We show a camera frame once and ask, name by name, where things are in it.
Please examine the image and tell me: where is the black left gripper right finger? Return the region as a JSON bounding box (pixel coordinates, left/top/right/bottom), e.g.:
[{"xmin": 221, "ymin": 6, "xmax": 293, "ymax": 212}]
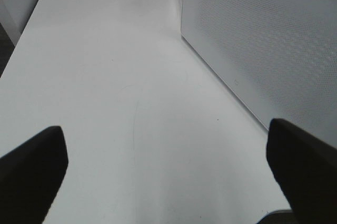
[{"xmin": 266, "ymin": 119, "xmax": 336, "ymax": 223}]

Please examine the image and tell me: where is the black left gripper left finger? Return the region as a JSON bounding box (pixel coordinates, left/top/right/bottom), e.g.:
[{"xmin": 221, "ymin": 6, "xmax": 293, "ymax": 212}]
[{"xmin": 1, "ymin": 126, "xmax": 68, "ymax": 223}]

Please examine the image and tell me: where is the white microwave door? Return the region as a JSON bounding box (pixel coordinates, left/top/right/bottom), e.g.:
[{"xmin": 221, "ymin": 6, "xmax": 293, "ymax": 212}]
[{"xmin": 181, "ymin": 0, "xmax": 336, "ymax": 146}]

